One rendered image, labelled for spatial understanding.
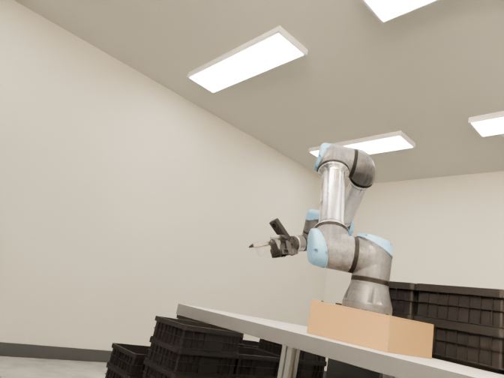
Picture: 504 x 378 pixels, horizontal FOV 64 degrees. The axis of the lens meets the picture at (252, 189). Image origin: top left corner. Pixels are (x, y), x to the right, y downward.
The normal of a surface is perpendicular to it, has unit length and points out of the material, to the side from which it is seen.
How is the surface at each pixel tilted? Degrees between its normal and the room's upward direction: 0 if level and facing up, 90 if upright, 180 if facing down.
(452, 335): 90
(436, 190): 90
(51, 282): 90
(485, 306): 90
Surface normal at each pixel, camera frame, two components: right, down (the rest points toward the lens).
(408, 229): -0.71, -0.33
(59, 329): 0.68, -0.07
